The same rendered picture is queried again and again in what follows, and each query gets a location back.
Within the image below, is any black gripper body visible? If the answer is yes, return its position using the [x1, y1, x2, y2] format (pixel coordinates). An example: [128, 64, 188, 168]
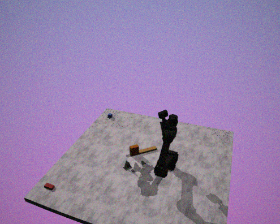
[158, 110, 169, 128]

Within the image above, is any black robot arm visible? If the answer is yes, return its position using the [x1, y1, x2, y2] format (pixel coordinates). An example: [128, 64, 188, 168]
[154, 114, 178, 178]

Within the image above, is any small red block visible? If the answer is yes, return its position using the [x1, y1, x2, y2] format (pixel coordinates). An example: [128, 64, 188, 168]
[44, 183, 54, 190]

